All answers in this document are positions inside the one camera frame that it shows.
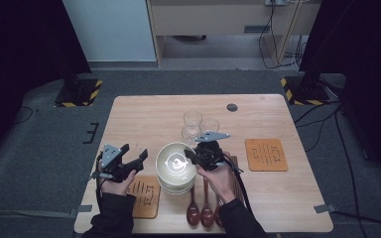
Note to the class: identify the white power strip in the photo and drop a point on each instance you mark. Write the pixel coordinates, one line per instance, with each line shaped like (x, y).
(276, 2)

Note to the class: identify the grey tape strip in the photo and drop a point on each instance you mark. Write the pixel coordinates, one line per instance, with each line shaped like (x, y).
(82, 209)
(325, 208)

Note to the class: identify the black curtain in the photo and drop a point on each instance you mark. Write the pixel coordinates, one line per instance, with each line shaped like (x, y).
(20, 49)
(367, 49)

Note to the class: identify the beige wooden desk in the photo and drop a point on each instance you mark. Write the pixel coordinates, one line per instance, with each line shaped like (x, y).
(211, 20)

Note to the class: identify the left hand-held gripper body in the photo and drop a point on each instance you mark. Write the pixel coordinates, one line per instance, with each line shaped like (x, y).
(115, 170)

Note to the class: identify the clear drinking glass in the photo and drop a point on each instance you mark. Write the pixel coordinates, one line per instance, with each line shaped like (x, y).
(189, 134)
(209, 125)
(192, 118)

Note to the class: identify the black striped stand base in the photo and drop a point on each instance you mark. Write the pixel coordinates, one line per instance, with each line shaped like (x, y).
(306, 92)
(77, 94)

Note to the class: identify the dark red wooden spoon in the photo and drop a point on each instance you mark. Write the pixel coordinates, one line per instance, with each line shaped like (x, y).
(218, 216)
(207, 216)
(193, 214)

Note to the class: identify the person's right hand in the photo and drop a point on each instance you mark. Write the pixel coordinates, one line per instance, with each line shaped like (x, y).
(221, 181)

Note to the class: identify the person's left hand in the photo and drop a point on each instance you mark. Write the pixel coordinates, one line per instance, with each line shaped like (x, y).
(115, 188)

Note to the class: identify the black floor tape mark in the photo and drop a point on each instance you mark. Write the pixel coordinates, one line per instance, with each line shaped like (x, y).
(94, 132)

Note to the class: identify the dark round table grommet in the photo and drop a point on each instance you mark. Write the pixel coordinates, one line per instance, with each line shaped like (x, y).
(232, 107)

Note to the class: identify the cream ceramic bowl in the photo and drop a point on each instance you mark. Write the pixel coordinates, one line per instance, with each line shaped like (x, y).
(178, 193)
(165, 165)
(178, 187)

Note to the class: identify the carved wooden trivet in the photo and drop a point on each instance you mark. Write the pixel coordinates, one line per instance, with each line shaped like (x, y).
(266, 155)
(147, 201)

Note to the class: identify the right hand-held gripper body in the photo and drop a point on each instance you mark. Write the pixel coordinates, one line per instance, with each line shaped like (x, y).
(210, 155)

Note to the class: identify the white cabinet panel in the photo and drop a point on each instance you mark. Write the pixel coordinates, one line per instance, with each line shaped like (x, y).
(112, 29)

